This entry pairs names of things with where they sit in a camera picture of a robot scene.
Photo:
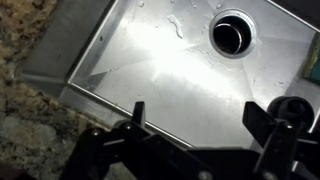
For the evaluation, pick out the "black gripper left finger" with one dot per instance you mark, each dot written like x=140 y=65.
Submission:
x=133 y=150

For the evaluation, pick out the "green sponge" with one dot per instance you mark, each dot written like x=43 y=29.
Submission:
x=314 y=63

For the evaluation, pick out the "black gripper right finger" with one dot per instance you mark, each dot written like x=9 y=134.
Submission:
x=276 y=140

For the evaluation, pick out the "stainless steel sink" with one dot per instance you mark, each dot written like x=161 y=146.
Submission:
x=173 y=66

